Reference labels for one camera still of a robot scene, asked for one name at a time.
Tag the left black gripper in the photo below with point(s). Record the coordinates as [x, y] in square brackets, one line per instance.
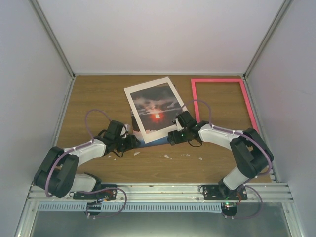
[131, 143]

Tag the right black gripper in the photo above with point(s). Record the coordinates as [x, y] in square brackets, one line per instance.
[173, 137]

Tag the sunset photo print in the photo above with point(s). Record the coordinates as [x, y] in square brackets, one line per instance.
[156, 108]

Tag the pink photo frame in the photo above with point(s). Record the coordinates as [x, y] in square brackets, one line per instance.
[224, 101]

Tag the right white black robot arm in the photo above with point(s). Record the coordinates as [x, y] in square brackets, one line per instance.
[252, 155]

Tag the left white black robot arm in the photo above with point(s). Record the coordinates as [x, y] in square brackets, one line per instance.
[57, 174]

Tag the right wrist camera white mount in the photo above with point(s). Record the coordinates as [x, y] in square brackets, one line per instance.
[178, 125]

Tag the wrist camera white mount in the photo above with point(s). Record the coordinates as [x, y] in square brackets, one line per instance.
[126, 129]
[178, 125]

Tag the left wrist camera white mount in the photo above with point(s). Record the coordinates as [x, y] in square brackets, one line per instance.
[126, 129]

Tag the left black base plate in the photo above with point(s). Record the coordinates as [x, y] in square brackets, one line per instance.
[106, 192]

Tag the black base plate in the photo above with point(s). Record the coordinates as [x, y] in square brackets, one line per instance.
[106, 192]
[217, 192]

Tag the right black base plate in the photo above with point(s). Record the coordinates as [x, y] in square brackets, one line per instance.
[217, 192]

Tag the grey slotted cable duct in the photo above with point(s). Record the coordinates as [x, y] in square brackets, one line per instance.
[133, 207]

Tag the aluminium front rail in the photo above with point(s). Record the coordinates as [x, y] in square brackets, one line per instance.
[194, 192]

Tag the left aluminium corner post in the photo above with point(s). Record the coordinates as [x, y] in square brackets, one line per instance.
[50, 33]

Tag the aluminium corner post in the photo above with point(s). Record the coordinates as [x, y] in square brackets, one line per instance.
[50, 33]
[285, 5]

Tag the right aluminium corner post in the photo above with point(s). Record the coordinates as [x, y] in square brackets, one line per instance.
[285, 5]

